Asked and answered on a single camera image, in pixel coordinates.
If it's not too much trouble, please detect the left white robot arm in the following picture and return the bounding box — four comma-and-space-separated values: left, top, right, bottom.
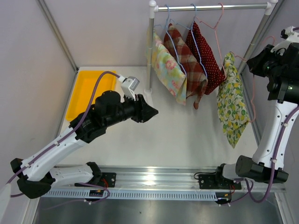
10, 91, 158, 199

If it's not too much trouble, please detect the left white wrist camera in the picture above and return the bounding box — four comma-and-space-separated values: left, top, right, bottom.
118, 75, 140, 101

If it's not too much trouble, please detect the blue wire hanger left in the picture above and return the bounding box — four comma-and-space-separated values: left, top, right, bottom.
154, 4, 187, 76

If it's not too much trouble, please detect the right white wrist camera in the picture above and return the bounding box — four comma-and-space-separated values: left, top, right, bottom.
271, 26, 299, 53

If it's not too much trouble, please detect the pink wire hanger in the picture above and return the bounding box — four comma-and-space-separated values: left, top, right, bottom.
195, 2, 227, 75
230, 35, 276, 123

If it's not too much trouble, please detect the yellow plastic tray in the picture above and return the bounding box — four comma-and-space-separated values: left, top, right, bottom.
65, 69, 116, 122

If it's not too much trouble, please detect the red plaid skirt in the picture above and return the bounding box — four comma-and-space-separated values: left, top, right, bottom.
164, 23, 208, 110

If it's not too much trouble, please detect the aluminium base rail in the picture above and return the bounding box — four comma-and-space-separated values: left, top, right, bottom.
31, 164, 285, 194

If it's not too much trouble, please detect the pastel floral skirt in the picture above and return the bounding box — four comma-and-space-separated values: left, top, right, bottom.
151, 32, 187, 105

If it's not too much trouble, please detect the white slotted cable duct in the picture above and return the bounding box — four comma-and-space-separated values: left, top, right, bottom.
43, 188, 230, 201

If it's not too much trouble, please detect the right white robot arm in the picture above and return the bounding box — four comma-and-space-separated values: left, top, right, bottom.
197, 42, 299, 190

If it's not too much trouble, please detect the red polka dot skirt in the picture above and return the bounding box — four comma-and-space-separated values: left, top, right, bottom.
185, 22, 226, 95

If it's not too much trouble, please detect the metal clothes rack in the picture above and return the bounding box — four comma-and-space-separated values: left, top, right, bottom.
143, 0, 285, 95

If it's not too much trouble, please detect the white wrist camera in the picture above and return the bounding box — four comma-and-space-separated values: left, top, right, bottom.
271, 26, 299, 53
118, 75, 140, 101

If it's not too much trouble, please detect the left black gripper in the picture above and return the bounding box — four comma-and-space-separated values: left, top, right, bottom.
104, 91, 158, 128

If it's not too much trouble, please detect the lemon print cloth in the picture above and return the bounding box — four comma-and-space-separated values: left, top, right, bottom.
216, 52, 250, 148

